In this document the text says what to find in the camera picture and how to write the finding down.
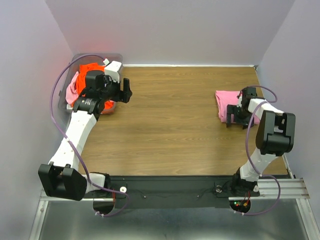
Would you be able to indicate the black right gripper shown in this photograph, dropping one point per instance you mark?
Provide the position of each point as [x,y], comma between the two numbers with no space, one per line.
[231,109]

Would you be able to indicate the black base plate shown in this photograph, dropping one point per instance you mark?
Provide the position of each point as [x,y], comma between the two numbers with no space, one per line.
[153,192]

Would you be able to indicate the orange t shirt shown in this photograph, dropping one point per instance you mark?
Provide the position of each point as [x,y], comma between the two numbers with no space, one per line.
[96,108]

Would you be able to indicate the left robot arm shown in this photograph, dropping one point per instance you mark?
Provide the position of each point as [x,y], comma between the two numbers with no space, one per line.
[72,140]

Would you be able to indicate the clear plastic bin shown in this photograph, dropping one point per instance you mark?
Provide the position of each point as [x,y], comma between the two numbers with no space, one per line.
[75,67]

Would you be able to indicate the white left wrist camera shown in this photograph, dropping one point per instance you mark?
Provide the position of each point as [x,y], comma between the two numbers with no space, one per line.
[112,69]

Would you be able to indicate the aluminium frame rail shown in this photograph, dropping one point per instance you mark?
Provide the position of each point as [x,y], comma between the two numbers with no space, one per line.
[294,188]

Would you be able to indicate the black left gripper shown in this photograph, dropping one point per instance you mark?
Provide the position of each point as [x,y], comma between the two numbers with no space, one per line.
[122,96]

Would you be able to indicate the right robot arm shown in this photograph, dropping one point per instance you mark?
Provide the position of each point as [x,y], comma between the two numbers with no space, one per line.
[275,136]

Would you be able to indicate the light pink t shirt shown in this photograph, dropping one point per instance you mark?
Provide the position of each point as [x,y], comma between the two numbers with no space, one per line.
[71,93]

